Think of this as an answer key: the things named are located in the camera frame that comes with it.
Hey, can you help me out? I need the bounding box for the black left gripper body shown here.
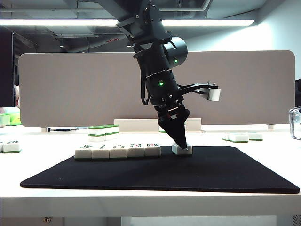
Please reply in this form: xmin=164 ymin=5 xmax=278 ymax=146
xmin=150 ymin=93 xmax=190 ymax=121

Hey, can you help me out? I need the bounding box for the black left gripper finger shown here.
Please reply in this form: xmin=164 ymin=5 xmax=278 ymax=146
xmin=157 ymin=116 xmax=189 ymax=150

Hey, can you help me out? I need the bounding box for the red-topped bamboo mahjong tile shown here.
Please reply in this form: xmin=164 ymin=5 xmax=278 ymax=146
xmin=171 ymin=142 xmax=193 ymax=156

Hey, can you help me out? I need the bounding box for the red-centred bamboo mahjong tile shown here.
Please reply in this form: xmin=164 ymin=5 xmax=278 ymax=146
xmin=144 ymin=142 xmax=162 ymax=157

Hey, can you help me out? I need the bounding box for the nine bamboo mahjong tile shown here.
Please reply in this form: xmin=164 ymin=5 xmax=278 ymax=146
xmin=127 ymin=143 xmax=145 ymax=158

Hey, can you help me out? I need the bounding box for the face-up bamboo mahjong tile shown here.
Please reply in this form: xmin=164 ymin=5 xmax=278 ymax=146
xmin=91 ymin=145 xmax=110 ymax=160
xmin=109 ymin=145 xmax=128 ymax=159

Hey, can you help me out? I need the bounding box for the bird bamboo mahjong tile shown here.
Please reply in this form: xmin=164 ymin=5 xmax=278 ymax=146
xmin=74 ymin=145 xmax=93 ymax=161

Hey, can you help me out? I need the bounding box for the six bamboo mahjong tile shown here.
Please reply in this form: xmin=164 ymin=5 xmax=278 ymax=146
xmin=3 ymin=140 xmax=22 ymax=154

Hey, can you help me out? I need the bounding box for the black mouse mat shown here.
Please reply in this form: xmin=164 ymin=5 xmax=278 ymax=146
xmin=20 ymin=145 xmax=301 ymax=194

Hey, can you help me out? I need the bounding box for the beige desk divider panel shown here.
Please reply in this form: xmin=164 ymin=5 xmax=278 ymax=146
xmin=18 ymin=50 xmax=296 ymax=128

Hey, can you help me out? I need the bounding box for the clear plastic container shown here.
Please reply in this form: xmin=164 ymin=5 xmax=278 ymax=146
xmin=289 ymin=106 xmax=301 ymax=141

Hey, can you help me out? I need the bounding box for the black chair back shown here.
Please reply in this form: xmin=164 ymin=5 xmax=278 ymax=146
xmin=295 ymin=79 xmax=301 ymax=109

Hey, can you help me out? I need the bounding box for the long ceiling light strip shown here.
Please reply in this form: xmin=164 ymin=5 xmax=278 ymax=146
xmin=0 ymin=19 xmax=255 ymax=27

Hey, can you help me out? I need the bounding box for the person behind divider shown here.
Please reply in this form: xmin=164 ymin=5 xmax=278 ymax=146
xmin=14 ymin=83 xmax=21 ymax=109

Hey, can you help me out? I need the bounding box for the green white carton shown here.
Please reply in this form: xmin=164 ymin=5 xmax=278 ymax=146
xmin=6 ymin=112 xmax=21 ymax=126

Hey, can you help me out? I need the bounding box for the pale green box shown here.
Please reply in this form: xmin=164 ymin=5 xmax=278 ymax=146
xmin=0 ymin=114 xmax=11 ymax=127

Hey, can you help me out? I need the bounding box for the black monitor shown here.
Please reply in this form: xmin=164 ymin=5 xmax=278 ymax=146
xmin=0 ymin=27 xmax=15 ymax=108

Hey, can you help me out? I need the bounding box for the brown under-desk panel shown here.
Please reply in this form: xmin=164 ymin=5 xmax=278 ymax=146
xmin=0 ymin=216 xmax=64 ymax=226

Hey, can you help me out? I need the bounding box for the black camera bracket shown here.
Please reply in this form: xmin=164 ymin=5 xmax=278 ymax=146
xmin=177 ymin=81 xmax=218 ymax=96

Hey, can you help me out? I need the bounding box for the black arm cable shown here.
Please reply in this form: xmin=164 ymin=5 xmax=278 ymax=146
xmin=140 ymin=67 xmax=151 ymax=106

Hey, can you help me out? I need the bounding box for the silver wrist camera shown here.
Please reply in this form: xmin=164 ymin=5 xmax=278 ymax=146
xmin=206 ymin=87 xmax=222 ymax=102

